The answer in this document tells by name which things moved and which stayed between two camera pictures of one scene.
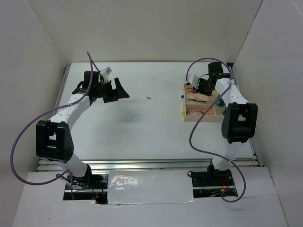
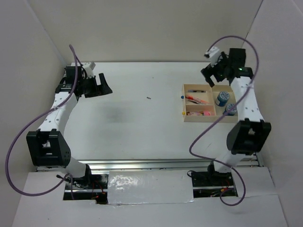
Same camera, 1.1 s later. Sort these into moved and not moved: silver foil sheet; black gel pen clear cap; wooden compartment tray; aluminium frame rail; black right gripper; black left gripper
Moved: black left gripper; black right gripper; black gel pen clear cap
Not moved: aluminium frame rail; wooden compartment tray; silver foil sheet
